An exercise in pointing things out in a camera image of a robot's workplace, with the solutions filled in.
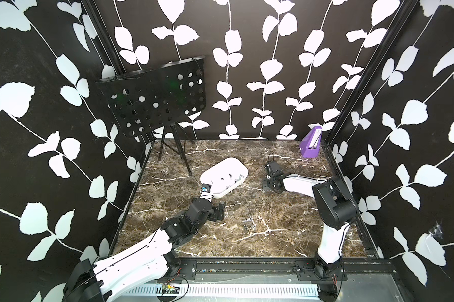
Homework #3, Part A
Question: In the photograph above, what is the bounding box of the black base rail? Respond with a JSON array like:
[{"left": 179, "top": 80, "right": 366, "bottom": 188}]
[{"left": 179, "top": 257, "right": 396, "bottom": 283}]

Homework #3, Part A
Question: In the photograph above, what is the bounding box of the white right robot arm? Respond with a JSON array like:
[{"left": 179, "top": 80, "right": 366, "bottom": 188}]
[{"left": 262, "top": 161, "right": 359, "bottom": 266}]

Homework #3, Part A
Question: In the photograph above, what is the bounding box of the purple box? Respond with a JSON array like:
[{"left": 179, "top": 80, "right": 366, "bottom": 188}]
[{"left": 300, "top": 126, "right": 323, "bottom": 158}]

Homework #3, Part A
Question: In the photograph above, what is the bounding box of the white plastic storage box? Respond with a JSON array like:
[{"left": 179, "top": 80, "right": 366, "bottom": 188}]
[{"left": 200, "top": 157, "right": 248, "bottom": 200}]

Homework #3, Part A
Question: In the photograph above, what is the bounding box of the black tripod music stand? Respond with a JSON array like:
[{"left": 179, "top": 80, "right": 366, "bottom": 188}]
[{"left": 95, "top": 56, "right": 206, "bottom": 161}]

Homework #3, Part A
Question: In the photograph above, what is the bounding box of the white perforated cable duct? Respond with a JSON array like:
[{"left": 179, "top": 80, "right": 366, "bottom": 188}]
[{"left": 124, "top": 284, "right": 319, "bottom": 299}]

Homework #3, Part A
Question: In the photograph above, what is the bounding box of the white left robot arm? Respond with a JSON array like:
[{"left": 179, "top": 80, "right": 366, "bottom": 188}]
[{"left": 62, "top": 184, "right": 228, "bottom": 301}]

